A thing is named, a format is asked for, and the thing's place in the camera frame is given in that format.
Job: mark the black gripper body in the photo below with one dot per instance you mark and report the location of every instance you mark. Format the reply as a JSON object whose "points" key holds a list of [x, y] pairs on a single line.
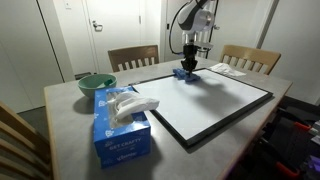
{"points": [[190, 53]]}

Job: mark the blue microfibre cloth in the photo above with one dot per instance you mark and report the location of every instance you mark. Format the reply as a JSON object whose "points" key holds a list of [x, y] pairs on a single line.
{"points": [[191, 78]]}

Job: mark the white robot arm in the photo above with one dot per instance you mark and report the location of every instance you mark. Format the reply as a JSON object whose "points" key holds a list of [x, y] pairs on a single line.
{"points": [[196, 18]]}

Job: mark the black framed whiteboard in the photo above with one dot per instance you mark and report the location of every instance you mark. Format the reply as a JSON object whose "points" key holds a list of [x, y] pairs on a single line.
{"points": [[206, 106]]}

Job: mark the crumpled white paper towel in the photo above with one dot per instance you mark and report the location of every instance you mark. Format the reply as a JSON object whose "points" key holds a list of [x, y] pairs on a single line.
{"points": [[226, 69]]}

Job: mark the dark brown wooden chair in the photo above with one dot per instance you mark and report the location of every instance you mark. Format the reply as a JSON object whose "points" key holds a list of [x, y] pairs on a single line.
{"points": [[133, 53]]}

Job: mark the light wooden chair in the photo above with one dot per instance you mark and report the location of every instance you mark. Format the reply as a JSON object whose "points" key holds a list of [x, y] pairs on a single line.
{"points": [[253, 55], [20, 140]]}

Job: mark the white tissue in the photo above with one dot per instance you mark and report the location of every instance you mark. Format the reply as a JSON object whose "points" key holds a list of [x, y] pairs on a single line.
{"points": [[133, 103]]}

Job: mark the small green block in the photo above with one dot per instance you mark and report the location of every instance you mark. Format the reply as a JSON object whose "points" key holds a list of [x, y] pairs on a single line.
{"points": [[108, 82]]}

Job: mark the green bowl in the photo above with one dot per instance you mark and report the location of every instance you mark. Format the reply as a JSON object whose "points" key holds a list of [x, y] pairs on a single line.
{"points": [[90, 88]]}

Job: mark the blue tissue box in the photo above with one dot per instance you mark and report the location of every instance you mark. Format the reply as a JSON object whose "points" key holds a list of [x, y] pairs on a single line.
{"points": [[123, 146]]}

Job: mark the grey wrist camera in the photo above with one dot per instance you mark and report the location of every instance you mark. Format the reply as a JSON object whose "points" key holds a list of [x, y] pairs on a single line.
{"points": [[205, 45]]}

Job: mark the small black door switch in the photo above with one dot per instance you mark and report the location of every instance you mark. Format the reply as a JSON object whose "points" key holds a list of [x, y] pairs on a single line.
{"points": [[168, 26]]}

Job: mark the aluminium mounting rail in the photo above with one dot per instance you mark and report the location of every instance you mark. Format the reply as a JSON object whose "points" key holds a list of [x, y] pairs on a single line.
{"points": [[313, 165]]}

